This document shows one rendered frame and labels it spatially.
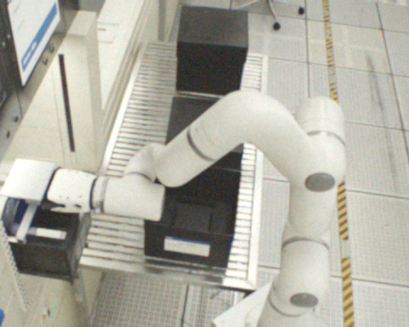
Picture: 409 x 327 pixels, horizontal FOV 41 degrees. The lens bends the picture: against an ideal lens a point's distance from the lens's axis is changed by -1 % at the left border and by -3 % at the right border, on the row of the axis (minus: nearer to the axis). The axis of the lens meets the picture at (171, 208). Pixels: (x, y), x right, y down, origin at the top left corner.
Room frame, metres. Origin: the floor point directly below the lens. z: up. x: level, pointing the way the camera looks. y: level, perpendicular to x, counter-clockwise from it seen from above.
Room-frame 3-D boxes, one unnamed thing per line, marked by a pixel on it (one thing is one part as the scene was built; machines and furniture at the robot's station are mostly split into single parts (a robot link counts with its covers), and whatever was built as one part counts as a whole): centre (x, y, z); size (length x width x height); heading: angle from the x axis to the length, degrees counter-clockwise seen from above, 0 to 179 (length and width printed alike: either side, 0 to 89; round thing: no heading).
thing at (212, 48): (2.02, -0.13, 0.89); 0.29 x 0.29 x 0.25; 88
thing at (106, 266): (1.60, -0.05, 0.38); 1.30 x 0.60 x 0.76; 174
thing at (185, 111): (1.58, -0.11, 0.83); 0.29 x 0.29 x 0.13; 87
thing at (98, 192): (0.84, 0.16, 1.25); 0.09 x 0.03 x 0.08; 174
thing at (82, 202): (0.85, 0.23, 1.25); 0.11 x 0.10 x 0.07; 84
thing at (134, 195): (0.84, 0.08, 1.25); 0.13 x 0.09 x 0.08; 84
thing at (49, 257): (0.86, 0.33, 1.11); 0.24 x 0.20 x 0.32; 174
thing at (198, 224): (1.15, -0.07, 0.85); 0.28 x 0.28 x 0.17; 83
